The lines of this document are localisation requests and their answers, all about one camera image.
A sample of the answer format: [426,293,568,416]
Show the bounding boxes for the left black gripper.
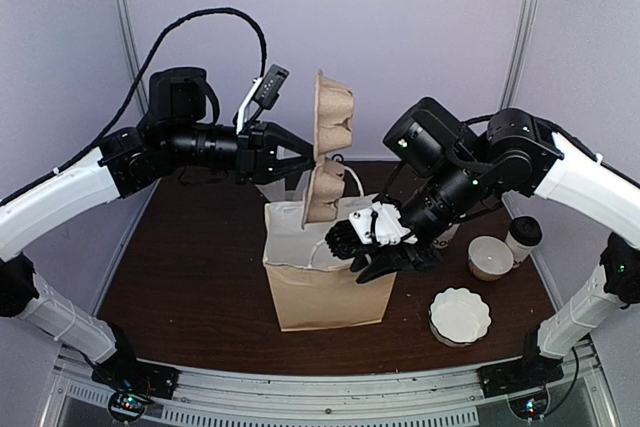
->
[165,120,322,187]

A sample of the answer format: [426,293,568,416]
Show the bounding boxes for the cardboard cup carrier tray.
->
[302,70,355,226]

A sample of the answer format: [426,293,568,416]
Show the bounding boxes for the brown paper bag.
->
[262,166,399,333]

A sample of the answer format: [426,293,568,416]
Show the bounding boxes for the white paper coffee cup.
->
[505,232,535,268]

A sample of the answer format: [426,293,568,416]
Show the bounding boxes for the black plastic cup lid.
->
[508,216,543,247]

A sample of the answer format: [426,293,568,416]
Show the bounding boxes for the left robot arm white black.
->
[1,65,314,391]

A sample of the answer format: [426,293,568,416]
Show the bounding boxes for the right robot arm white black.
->
[331,98,639,389]

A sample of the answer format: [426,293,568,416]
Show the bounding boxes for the white scalloped dish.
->
[429,288,492,347]

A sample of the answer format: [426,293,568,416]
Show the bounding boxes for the white round bowl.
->
[467,236,513,282]

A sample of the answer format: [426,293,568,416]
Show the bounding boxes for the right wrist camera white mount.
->
[324,201,418,260]

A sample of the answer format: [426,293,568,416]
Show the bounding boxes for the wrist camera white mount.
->
[236,64,290,134]
[324,201,418,260]

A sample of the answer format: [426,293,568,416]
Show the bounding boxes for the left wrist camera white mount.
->
[236,64,290,134]

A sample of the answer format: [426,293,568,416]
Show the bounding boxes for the aluminium front rail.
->
[49,331,609,427]

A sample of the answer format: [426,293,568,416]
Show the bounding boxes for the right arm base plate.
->
[477,357,564,398]

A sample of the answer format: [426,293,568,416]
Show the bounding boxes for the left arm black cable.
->
[49,7,269,173]

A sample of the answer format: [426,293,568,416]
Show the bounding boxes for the left aluminium corner post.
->
[103,0,151,113]

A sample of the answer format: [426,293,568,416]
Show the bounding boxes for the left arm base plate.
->
[90,361,179,400]

